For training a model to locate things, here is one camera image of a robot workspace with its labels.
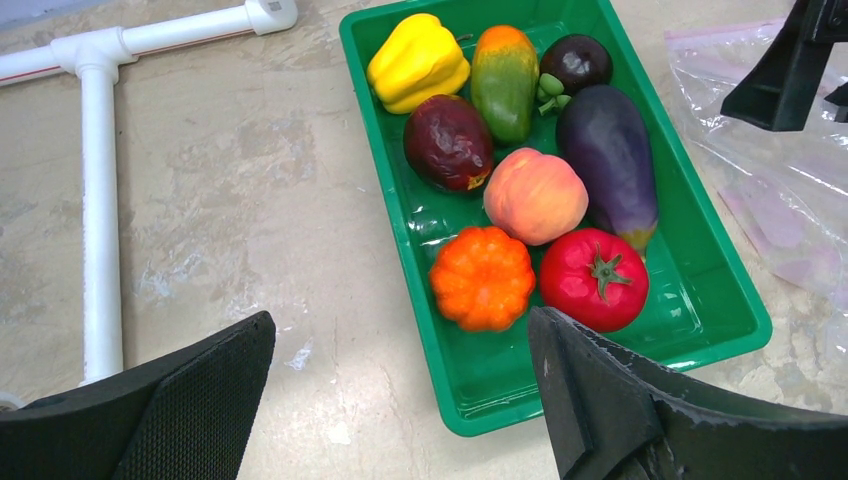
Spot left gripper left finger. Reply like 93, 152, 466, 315
1, 311, 276, 479

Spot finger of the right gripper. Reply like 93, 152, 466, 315
720, 0, 847, 132

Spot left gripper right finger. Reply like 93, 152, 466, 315
527, 307, 847, 479

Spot clear zip top bag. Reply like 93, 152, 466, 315
665, 20, 847, 366

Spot red tomato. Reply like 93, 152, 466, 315
538, 228, 650, 333

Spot peach fruit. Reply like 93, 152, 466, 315
483, 147, 589, 246

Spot green plastic tray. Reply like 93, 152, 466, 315
339, 1, 772, 437

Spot purple eggplant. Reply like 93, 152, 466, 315
555, 84, 659, 255

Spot dark purple plum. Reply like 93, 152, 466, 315
536, 34, 614, 115

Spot green orange mango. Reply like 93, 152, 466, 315
470, 25, 539, 146

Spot dark red apple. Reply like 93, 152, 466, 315
403, 94, 495, 193

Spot yellow bell pepper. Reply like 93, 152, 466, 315
366, 13, 471, 114

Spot white PVC pipe frame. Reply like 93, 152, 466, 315
1, 0, 298, 385

